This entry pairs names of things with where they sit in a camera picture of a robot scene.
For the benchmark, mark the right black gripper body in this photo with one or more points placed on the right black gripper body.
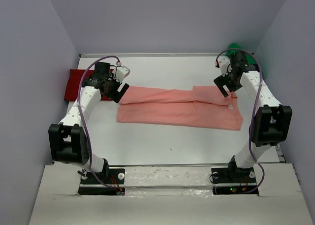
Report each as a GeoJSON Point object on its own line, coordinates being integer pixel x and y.
{"type": "Point", "coordinates": [231, 76]}

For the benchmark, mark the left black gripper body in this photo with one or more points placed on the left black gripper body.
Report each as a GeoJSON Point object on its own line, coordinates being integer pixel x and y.
{"type": "Point", "coordinates": [112, 86]}

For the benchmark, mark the pink t-shirt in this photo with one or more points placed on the pink t-shirt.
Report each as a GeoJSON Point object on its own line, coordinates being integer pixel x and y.
{"type": "Point", "coordinates": [201, 107]}

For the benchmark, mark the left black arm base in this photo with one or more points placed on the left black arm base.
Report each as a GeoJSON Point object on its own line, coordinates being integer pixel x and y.
{"type": "Point", "coordinates": [112, 185]}

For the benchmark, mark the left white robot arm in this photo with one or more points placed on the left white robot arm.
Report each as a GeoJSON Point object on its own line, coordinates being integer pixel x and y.
{"type": "Point", "coordinates": [69, 139]}

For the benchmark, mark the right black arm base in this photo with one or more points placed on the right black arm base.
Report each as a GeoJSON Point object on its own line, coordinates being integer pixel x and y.
{"type": "Point", "coordinates": [228, 182]}

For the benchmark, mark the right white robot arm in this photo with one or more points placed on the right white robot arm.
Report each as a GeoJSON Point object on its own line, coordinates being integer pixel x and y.
{"type": "Point", "coordinates": [270, 119]}

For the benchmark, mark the green t-shirt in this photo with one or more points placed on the green t-shirt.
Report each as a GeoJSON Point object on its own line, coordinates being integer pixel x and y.
{"type": "Point", "coordinates": [240, 59]}

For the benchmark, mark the folded red t-shirt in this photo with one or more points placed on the folded red t-shirt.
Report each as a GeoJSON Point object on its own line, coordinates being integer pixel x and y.
{"type": "Point", "coordinates": [73, 84]}

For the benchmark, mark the white foam strip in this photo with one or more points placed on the white foam strip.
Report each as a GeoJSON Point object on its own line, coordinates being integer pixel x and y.
{"type": "Point", "coordinates": [168, 176]}

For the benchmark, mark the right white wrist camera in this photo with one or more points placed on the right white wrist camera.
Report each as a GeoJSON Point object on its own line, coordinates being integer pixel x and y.
{"type": "Point", "coordinates": [224, 66]}

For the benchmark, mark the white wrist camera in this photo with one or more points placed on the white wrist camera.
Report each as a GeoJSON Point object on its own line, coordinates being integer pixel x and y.
{"type": "Point", "coordinates": [120, 73]}
{"type": "Point", "coordinates": [224, 66]}

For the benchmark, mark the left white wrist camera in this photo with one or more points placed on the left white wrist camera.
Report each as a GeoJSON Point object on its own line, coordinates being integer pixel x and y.
{"type": "Point", "coordinates": [120, 73]}

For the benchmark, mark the back aluminium rail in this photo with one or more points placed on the back aluminium rail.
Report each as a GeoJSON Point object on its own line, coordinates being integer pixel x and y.
{"type": "Point", "coordinates": [125, 55]}

